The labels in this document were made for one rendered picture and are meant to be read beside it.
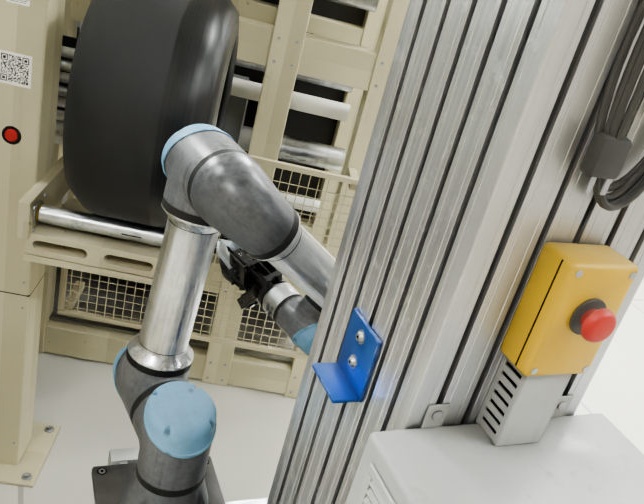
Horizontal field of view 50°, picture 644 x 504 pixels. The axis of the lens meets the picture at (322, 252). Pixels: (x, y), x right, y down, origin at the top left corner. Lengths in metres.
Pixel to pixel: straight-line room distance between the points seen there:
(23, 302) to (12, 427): 0.44
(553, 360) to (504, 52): 0.31
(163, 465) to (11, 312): 0.98
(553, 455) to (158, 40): 1.10
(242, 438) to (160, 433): 1.43
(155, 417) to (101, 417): 1.42
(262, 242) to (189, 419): 0.33
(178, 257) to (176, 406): 0.24
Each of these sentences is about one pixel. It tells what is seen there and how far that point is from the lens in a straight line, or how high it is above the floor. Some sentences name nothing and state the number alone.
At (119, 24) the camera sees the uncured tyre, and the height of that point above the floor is 1.40.
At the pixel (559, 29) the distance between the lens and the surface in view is 0.62.
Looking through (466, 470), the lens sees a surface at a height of 1.23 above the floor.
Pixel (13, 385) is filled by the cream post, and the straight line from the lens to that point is 2.18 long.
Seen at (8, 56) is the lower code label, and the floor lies 1.25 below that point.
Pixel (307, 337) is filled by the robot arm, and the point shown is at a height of 0.99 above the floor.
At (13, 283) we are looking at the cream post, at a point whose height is 0.65.
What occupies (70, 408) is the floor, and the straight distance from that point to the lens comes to 2.59.
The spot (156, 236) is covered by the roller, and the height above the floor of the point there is 0.91.
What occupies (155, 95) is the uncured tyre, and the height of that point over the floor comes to 1.29.
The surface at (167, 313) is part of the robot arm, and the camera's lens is 1.17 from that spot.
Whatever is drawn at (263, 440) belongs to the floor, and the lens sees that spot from 2.56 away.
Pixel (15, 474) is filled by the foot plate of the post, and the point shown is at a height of 0.01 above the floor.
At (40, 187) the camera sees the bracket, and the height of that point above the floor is 0.95.
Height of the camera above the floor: 1.69
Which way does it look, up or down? 25 degrees down
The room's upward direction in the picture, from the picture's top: 15 degrees clockwise
